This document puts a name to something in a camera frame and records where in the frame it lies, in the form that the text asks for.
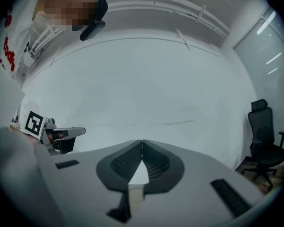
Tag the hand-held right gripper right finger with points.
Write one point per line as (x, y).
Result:
(191, 174)

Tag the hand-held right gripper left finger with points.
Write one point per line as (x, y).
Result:
(85, 174)

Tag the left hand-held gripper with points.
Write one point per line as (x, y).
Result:
(34, 124)

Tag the person's left forearm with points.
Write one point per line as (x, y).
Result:
(32, 140)

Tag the person's grey red-print shirt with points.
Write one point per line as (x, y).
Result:
(19, 174)

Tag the black office chair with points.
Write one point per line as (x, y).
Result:
(262, 126)

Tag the white ceiling conduit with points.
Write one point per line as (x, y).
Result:
(180, 8)
(41, 38)

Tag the person's head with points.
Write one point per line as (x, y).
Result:
(68, 3)

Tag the frosted glass partition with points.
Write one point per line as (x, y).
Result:
(269, 55)

